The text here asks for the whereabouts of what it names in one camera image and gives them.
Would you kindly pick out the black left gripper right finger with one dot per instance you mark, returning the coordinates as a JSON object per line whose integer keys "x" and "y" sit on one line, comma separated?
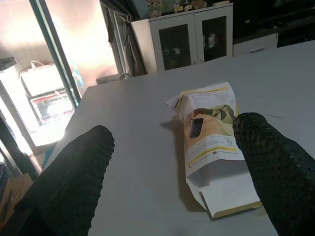
{"x": 278, "y": 172}

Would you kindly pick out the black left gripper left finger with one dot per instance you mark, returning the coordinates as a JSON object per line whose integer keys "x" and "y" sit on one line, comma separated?
{"x": 69, "y": 186}

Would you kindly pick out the yellow white paper package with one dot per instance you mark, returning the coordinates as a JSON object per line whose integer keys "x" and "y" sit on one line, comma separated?
{"x": 209, "y": 150}

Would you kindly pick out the brown cardboard box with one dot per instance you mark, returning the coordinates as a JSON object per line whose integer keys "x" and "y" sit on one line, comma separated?
{"x": 14, "y": 191}

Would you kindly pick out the white box appliance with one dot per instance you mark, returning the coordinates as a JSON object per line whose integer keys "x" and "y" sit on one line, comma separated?
{"x": 41, "y": 81}

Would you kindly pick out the white low drawer unit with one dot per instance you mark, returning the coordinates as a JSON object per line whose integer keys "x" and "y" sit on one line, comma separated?
{"x": 253, "y": 44}

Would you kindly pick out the grey curtain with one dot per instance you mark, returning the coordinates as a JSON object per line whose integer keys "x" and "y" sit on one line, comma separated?
{"x": 123, "y": 37}

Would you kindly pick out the white glass door cabinet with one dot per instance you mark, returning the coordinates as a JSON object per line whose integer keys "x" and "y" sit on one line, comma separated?
{"x": 153, "y": 32}

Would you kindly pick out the brown plush toy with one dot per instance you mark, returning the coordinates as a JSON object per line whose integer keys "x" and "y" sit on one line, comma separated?
{"x": 198, "y": 3}

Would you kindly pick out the small yellow plush toy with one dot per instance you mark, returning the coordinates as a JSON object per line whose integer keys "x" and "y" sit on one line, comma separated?
{"x": 177, "y": 7}

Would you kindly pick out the beige plush bear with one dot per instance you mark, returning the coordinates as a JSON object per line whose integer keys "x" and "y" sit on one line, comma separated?
{"x": 154, "y": 8}

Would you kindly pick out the green sliding door frame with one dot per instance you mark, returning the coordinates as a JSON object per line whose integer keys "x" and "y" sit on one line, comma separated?
{"x": 57, "y": 49}

